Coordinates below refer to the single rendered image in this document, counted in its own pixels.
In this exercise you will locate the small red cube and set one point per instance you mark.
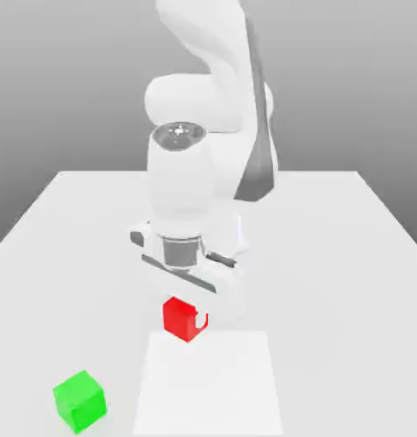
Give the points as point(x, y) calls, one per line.
point(178, 318)

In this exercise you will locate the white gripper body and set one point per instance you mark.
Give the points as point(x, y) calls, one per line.
point(198, 278)

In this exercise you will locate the small green cube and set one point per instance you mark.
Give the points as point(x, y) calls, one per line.
point(79, 403)

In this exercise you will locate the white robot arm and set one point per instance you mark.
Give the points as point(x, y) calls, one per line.
point(180, 184)

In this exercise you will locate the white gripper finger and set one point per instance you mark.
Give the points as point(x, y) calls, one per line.
point(200, 318)

